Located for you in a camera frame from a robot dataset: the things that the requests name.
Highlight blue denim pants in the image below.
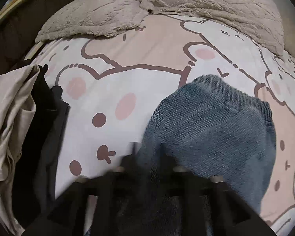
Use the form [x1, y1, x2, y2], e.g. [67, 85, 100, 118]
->
[83, 74, 278, 236]

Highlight folded black cloth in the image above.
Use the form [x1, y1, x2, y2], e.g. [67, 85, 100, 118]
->
[12, 65, 70, 228]

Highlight folded beige cloth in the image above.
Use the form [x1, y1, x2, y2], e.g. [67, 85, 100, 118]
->
[0, 65, 40, 235]

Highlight bear print bed sheet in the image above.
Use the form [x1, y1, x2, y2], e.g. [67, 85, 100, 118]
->
[35, 15, 295, 235]

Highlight wooden headboard shelf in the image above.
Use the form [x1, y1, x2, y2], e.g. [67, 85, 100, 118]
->
[0, 0, 74, 66]

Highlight large beige quilted pillow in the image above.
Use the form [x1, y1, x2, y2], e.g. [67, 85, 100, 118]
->
[140, 0, 284, 56]

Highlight beige quilted pillow left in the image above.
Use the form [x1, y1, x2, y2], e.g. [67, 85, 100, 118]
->
[35, 0, 148, 43]

